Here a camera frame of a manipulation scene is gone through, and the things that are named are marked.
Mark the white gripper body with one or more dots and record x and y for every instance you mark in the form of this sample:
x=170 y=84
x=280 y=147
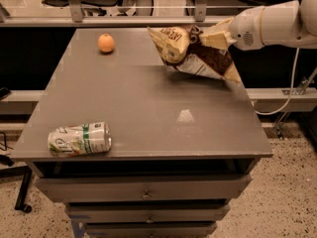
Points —
x=245 y=30

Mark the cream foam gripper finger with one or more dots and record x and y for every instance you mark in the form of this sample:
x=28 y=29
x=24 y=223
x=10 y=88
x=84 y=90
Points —
x=218 y=36

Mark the brown chip bag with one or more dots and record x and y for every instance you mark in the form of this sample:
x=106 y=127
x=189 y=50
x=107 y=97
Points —
x=181 y=49

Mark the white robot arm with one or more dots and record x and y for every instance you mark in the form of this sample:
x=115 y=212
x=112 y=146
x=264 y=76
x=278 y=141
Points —
x=292 y=24

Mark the grey metal railing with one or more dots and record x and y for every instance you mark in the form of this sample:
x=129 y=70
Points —
x=73 y=13

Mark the orange fruit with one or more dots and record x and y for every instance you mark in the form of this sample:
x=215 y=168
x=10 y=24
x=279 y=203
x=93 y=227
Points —
x=106 y=44

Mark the grey drawer cabinet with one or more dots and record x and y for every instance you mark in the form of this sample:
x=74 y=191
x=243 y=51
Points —
x=182 y=146

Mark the white green soda can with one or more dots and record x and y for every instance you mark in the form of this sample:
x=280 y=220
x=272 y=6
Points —
x=85 y=139

